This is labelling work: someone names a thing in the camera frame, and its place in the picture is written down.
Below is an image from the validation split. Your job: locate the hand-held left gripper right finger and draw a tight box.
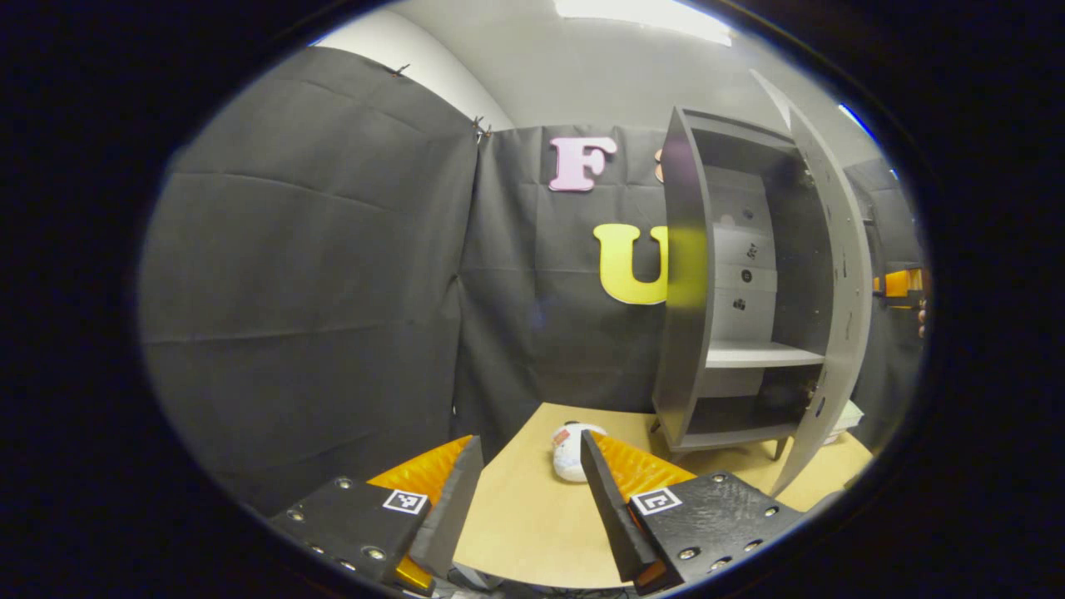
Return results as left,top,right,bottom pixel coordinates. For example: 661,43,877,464
580,430,804,596

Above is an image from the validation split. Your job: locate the grey cabinet door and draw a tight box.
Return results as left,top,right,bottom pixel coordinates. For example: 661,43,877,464
749,68,874,498

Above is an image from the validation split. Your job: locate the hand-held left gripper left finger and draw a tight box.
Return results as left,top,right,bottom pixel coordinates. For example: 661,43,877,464
268,435,485,596

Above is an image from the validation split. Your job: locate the black backdrop cloth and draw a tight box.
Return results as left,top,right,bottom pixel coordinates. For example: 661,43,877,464
137,46,924,517

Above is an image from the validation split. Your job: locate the dark grey cabinet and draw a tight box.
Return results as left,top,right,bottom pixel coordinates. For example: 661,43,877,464
651,106,833,463

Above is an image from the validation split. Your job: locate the long ceiling light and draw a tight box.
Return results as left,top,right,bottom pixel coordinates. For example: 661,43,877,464
553,0,733,47

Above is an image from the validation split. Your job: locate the white rounded object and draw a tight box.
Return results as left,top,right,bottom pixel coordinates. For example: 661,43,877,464
552,421,608,483

